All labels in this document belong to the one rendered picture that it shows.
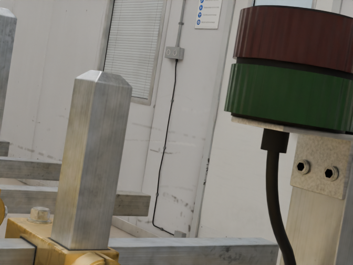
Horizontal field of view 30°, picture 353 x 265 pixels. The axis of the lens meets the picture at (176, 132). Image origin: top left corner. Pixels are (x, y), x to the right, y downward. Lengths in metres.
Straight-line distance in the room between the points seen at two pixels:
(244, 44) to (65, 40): 6.15
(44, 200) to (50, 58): 5.83
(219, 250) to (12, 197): 0.28
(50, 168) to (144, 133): 4.00
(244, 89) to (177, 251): 0.37
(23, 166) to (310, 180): 0.81
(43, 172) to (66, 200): 0.58
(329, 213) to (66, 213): 0.26
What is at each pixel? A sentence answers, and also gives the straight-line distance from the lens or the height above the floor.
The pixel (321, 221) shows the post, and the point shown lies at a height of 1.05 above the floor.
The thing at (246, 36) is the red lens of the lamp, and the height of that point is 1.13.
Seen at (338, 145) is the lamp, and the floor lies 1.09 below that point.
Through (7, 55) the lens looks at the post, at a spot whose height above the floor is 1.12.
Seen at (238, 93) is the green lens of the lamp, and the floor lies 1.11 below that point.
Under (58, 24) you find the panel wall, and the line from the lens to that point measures 6.62.
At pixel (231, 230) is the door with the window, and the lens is 4.29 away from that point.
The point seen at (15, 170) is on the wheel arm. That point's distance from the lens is 1.10.
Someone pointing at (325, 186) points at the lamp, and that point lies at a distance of 0.33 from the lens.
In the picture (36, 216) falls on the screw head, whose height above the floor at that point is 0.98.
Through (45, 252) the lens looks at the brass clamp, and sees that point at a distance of 0.55.
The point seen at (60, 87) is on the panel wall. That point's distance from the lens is 6.38.
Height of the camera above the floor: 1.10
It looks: 3 degrees down
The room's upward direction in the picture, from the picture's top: 9 degrees clockwise
